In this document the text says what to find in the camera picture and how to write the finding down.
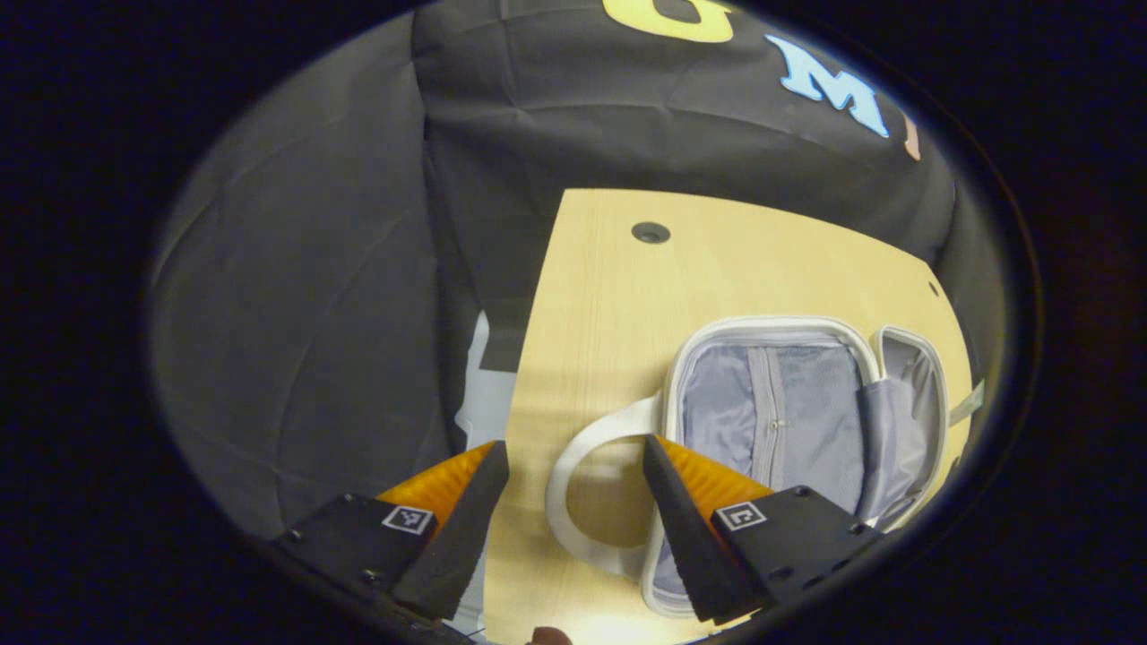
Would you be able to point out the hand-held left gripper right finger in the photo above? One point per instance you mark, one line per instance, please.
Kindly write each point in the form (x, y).
(690, 546)

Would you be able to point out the black backdrop cloth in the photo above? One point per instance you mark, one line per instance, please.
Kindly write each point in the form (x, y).
(340, 313)

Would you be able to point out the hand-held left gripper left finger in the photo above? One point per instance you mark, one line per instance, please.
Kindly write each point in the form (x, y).
(461, 537)

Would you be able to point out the white suitcase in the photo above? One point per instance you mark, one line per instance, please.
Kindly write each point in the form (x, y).
(806, 403)

